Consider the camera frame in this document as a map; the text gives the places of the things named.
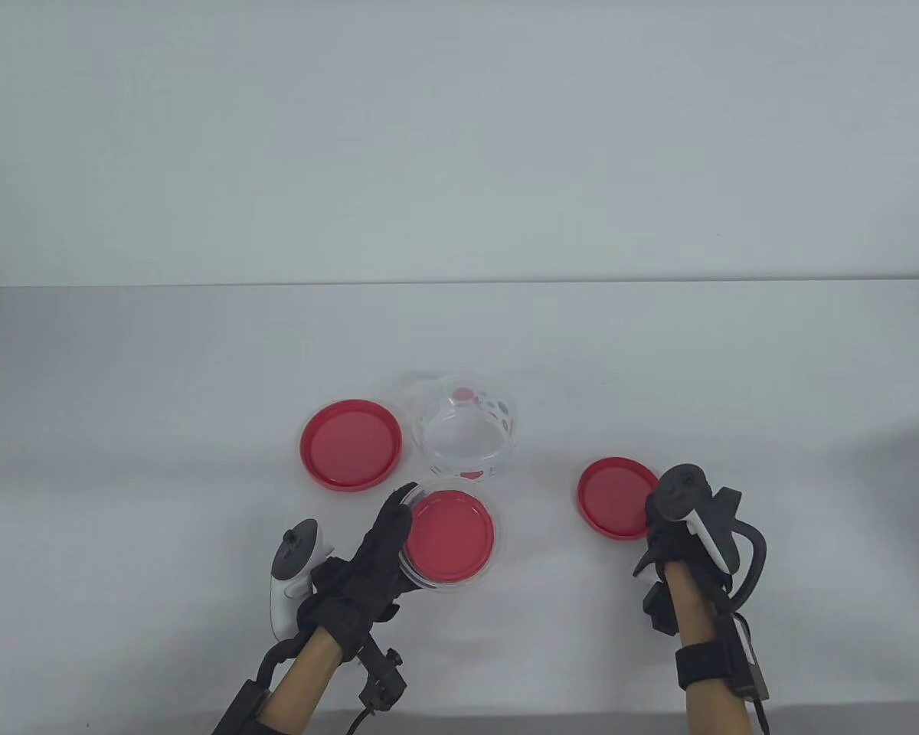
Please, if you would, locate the person's right hand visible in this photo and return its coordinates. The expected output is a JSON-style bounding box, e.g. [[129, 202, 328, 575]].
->
[[633, 490, 730, 586]]

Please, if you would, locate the person's left hand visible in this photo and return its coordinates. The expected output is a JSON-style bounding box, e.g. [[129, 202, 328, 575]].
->
[[297, 482, 430, 661]]

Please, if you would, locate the clear container with red lid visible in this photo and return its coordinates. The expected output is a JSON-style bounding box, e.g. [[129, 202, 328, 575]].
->
[[395, 484, 506, 592]]

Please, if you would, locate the black right forearm sensor box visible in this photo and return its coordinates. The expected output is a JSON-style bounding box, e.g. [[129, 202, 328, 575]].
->
[[724, 611, 771, 702]]

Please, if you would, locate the person's left forearm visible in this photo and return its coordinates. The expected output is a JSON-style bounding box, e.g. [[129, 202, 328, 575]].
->
[[259, 624, 347, 735]]

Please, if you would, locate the person's right forearm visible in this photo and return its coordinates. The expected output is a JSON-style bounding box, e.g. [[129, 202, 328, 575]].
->
[[662, 561, 737, 735]]

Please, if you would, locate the black left forearm brace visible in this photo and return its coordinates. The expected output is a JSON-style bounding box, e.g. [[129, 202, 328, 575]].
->
[[210, 634, 301, 735]]

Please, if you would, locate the white and grey left controller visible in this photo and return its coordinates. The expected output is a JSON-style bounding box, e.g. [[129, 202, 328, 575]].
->
[[270, 519, 335, 641]]

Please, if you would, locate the large red round lid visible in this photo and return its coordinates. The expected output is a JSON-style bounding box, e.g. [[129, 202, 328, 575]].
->
[[299, 399, 404, 492]]

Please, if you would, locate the clear dotted plastic bowl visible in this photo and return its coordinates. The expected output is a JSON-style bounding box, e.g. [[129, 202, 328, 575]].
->
[[403, 373, 522, 482]]

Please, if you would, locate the small red round lid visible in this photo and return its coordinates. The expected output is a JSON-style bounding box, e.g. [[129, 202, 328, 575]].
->
[[577, 457, 662, 541]]

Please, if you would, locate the grey and white right controller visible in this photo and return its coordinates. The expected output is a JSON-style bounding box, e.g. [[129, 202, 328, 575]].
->
[[653, 462, 737, 573]]

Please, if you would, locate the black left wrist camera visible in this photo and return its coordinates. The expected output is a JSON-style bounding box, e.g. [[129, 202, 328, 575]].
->
[[355, 645, 408, 714]]

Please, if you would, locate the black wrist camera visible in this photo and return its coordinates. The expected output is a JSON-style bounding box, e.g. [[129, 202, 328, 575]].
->
[[355, 645, 408, 714], [642, 583, 676, 636]]

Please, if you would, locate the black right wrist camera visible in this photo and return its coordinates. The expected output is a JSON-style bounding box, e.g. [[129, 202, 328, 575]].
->
[[642, 583, 676, 636]]

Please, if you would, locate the black right wrist strap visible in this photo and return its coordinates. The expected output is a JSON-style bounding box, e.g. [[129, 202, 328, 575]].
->
[[674, 642, 737, 691]]

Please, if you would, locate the black right controller mount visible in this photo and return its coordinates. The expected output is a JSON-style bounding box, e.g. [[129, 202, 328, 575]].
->
[[706, 485, 768, 613]]

